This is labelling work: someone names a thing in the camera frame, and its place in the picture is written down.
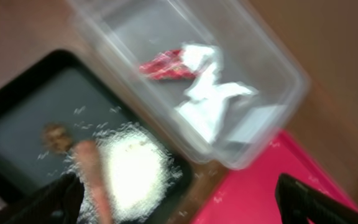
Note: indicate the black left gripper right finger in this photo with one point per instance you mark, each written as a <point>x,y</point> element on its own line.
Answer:
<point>299,203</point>

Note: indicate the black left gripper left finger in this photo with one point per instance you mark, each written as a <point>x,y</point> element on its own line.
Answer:
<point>58,202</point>

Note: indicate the orange carrot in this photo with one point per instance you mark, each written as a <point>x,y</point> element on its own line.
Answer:
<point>88,158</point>

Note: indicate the brown mushroom piece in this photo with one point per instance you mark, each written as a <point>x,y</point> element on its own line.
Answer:
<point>57,138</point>

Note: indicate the white rice pile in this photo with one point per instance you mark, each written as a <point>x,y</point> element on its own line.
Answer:
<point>145,180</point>

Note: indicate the white napkin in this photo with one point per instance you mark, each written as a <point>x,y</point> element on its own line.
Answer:
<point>208,97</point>

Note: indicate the red ketchup packet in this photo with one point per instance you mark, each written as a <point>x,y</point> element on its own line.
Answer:
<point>167,65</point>

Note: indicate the black waste tray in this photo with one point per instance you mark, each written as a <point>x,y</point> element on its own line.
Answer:
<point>57,89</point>

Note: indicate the red serving tray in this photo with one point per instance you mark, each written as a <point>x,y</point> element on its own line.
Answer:
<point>248,195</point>

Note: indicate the clear plastic bin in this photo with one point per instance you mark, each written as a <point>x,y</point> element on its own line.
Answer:
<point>127,34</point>

